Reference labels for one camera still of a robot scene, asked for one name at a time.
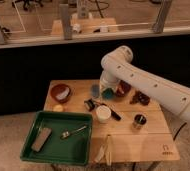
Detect green sponge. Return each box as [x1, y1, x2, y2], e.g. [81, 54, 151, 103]
[101, 88, 114, 100]

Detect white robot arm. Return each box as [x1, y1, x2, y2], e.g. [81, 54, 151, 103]
[100, 46, 190, 123]

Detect blue plastic cup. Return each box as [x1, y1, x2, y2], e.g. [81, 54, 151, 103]
[91, 84, 100, 98]

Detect white cup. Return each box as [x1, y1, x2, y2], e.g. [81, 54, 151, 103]
[96, 105, 111, 123]

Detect small black clip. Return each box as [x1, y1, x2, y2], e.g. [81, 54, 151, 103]
[84, 99, 95, 111]

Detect dark red bowl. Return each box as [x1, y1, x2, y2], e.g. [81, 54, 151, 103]
[115, 81, 131, 97]

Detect brown bowl with white content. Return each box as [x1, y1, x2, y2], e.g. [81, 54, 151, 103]
[50, 84, 71, 103]

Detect small yellow lemon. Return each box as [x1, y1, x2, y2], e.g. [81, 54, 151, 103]
[53, 104, 64, 112]

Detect bunch of dark grapes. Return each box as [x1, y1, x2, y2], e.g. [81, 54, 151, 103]
[130, 91, 150, 106]

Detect light wooden table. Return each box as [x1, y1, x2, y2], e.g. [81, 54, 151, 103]
[43, 78, 181, 164]

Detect small metal can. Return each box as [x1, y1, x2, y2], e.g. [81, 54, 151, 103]
[133, 114, 147, 130]

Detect metal spoon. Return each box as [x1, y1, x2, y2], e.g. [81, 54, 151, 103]
[60, 125, 88, 139]

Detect wooden chopsticks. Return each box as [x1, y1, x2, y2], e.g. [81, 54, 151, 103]
[105, 135, 112, 166]

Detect wooden spatula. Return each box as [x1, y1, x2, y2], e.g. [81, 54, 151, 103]
[94, 136, 108, 163]

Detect green plastic tray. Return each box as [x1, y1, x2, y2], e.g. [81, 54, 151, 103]
[20, 111, 93, 166]

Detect grey rectangular block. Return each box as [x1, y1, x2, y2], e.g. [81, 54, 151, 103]
[31, 127, 52, 152]

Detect grey metal post middle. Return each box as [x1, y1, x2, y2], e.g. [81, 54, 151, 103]
[59, 4, 72, 40]

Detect black cable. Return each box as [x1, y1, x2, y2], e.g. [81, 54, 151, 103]
[173, 122, 188, 141]

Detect grey metal post right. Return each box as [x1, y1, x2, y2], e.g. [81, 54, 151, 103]
[151, 0, 172, 33]

